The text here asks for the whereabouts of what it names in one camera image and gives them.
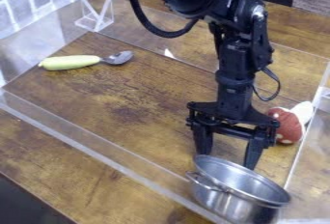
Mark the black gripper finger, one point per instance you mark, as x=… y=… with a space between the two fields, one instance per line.
x=204 y=138
x=253 y=152

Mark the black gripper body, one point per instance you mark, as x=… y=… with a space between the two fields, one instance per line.
x=206 y=114

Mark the red white plush mushroom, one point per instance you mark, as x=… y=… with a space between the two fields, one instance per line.
x=293 y=121

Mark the silver metal pot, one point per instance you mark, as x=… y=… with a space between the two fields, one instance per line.
x=234 y=192

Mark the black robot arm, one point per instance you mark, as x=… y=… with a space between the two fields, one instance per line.
x=238 y=25

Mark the clear acrylic enclosure wall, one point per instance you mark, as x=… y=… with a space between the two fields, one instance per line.
x=122 y=115

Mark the green handled metal spoon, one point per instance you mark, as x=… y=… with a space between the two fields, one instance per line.
x=78 y=61

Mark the clear acrylic triangle bracket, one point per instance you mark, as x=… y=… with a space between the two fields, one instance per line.
x=95 y=21

